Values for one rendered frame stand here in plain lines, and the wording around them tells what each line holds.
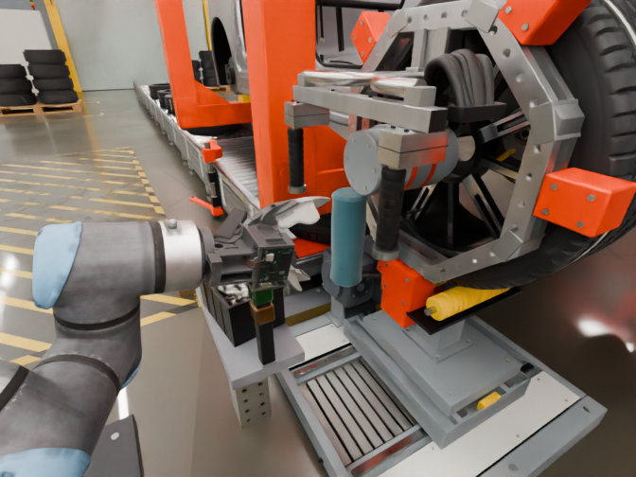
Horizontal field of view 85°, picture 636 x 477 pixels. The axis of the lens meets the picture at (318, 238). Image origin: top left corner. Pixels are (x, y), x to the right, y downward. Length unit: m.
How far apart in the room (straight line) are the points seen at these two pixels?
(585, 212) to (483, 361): 0.70
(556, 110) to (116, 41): 13.28
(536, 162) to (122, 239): 0.58
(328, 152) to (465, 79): 0.73
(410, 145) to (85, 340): 0.46
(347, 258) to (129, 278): 0.59
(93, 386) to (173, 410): 0.93
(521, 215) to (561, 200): 0.07
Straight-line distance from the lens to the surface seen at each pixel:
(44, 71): 8.85
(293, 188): 0.82
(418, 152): 0.51
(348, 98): 0.64
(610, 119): 0.68
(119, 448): 0.96
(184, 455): 1.26
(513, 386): 1.26
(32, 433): 0.41
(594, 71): 0.69
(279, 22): 1.09
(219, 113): 3.04
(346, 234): 0.86
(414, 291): 0.89
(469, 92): 0.56
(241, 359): 0.82
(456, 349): 1.20
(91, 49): 13.53
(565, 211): 0.62
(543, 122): 0.62
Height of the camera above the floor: 1.04
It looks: 28 degrees down
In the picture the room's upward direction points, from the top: straight up
